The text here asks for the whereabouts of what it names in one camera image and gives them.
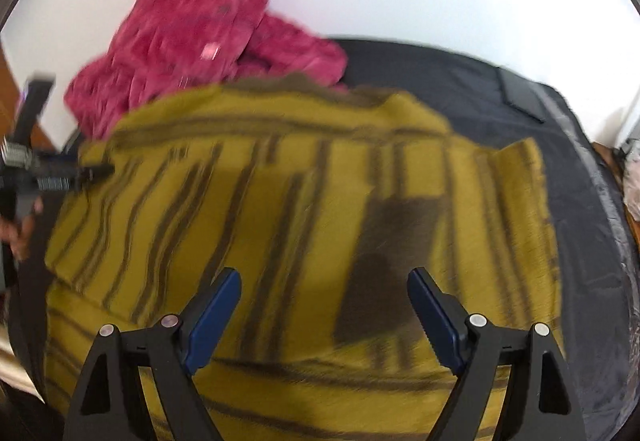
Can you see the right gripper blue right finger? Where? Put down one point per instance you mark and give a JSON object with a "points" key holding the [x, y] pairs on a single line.
{"points": [[540, 401]]}

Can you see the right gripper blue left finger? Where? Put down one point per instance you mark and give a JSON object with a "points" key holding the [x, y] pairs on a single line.
{"points": [[108, 402]]}

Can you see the yellow brown striped sweater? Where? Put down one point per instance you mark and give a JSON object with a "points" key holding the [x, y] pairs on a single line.
{"points": [[323, 201]]}

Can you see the person's left hand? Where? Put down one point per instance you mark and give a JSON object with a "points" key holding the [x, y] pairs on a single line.
{"points": [[17, 234]]}

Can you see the magenta fleece garment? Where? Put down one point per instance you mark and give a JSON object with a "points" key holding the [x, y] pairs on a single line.
{"points": [[165, 46]]}

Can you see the dark storage bag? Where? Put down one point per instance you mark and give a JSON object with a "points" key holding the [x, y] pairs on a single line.
{"points": [[599, 329]]}

